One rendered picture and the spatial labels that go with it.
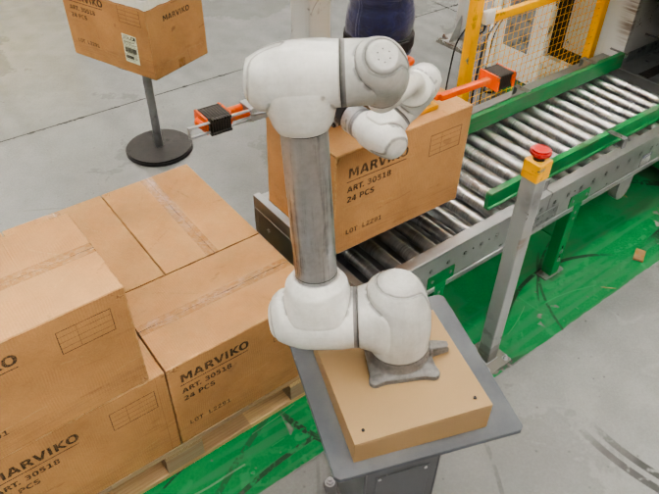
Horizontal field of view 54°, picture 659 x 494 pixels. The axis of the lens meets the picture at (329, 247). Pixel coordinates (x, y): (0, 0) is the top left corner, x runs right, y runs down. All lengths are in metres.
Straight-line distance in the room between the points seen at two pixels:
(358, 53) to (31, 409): 1.29
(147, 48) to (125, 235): 1.18
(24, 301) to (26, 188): 2.21
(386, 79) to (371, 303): 0.56
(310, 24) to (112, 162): 1.54
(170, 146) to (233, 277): 1.87
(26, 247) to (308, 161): 0.97
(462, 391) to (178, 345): 0.94
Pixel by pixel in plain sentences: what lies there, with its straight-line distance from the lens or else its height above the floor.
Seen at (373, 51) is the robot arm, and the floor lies 1.65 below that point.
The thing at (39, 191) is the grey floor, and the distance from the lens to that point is 3.97.
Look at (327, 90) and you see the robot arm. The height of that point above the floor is 1.58.
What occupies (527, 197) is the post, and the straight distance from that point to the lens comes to 2.27.
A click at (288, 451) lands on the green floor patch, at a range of 2.53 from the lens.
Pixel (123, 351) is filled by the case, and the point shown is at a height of 0.71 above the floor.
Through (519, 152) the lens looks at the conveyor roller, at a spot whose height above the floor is 0.54.
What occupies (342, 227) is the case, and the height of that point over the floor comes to 0.78.
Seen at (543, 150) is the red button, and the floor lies 1.04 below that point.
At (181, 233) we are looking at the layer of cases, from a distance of 2.57.
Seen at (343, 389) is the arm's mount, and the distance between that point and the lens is 1.67.
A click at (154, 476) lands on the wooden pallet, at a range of 2.52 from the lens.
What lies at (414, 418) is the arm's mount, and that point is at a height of 0.83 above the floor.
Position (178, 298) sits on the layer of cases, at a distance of 2.31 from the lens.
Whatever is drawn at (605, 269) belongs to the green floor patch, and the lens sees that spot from 3.46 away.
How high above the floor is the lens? 2.15
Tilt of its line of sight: 41 degrees down
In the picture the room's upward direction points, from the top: 1 degrees clockwise
